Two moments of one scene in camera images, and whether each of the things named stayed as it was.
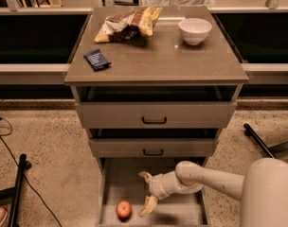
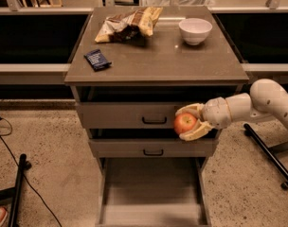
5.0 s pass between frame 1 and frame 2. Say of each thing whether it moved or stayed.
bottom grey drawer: stayed
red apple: moved
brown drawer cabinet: stayed
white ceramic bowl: stayed
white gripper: moved
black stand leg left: stayed
